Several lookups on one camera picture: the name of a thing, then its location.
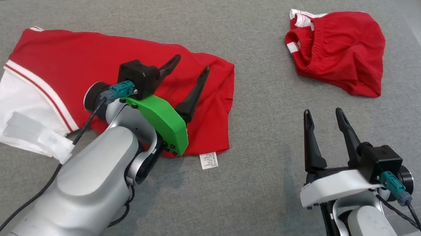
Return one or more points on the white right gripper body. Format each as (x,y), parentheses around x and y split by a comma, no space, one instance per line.
(333,184)

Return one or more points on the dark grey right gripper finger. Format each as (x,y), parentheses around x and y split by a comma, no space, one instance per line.
(350,137)
(313,149)

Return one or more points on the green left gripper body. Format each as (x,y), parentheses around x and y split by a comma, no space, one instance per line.
(164,124)

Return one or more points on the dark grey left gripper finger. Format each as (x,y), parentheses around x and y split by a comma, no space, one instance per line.
(168,69)
(192,99)

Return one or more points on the red Bulls 23 shorts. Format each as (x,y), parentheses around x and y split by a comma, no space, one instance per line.
(339,49)

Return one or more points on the red shirt with white sleeves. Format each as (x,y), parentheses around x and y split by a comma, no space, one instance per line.
(78,62)

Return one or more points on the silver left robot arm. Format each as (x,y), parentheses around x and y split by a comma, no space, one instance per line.
(89,187)

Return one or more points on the white tape flag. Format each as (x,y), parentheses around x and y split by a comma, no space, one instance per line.
(31,132)

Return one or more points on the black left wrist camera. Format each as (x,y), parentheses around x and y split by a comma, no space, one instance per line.
(140,77)

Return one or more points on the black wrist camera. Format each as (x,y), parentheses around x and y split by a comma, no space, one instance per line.
(379,162)
(140,77)

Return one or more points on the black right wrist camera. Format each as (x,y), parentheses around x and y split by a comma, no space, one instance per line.
(379,162)

